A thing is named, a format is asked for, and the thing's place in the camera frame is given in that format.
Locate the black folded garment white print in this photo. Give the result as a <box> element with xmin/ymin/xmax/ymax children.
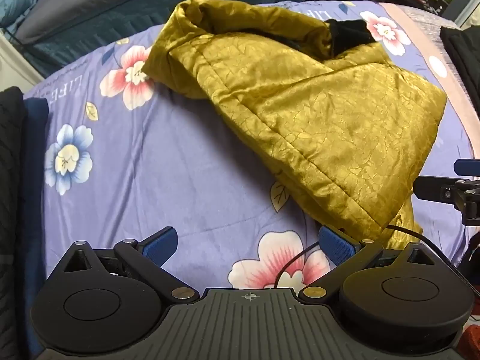
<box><xmin>439</xmin><ymin>25</ymin><xmax>480</xmax><ymax>115</ymax></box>

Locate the dark blue cloth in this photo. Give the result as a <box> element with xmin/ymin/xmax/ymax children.
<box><xmin>20</xmin><ymin>97</ymin><xmax>51</xmax><ymax>282</ymax></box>

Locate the yellow quilted jacket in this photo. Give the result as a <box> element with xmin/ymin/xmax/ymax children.
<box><xmin>142</xmin><ymin>0</ymin><xmax>448</xmax><ymax>250</ymax></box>

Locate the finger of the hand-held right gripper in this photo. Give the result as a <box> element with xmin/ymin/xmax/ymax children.
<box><xmin>413</xmin><ymin>175</ymin><xmax>480</xmax><ymax>226</ymax></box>
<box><xmin>453</xmin><ymin>159</ymin><xmax>480</xmax><ymax>176</ymax></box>

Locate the person's dark red clothing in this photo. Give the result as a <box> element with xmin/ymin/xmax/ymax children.
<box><xmin>458</xmin><ymin>325</ymin><xmax>480</xmax><ymax>360</ymax></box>

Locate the light blue down jacket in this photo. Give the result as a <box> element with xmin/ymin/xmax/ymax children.
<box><xmin>0</xmin><ymin>0</ymin><xmax>58</xmax><ymax>28</ymax></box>

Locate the black cable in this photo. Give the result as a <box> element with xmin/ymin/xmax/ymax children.
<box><xmin>275</xmin><ymin>225</ymin><xmax>475</xmax><ymax>291</ymax></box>

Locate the white bed frame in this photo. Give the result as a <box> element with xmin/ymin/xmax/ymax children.
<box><xmin>0</xmin><ymin>29</ymin><xmax>44</xmax><ymax>94</ymax></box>

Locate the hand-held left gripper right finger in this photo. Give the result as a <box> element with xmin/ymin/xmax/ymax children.
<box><xmin>298</xmin><ymin>225</ymin><xmax>456</xmax><ymax>304</ymax></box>

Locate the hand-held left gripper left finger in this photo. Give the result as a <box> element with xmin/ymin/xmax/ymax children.
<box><xmin>49</xmin><ymin>227</ymin><xmax>199</xmax><ymax>302</ymax></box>

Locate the purple floral bedsheet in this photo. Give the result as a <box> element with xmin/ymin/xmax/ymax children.
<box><xmin>22</xmin><ymin>0</ymin><xmax>474</xmax><ymax>302</ymax></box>

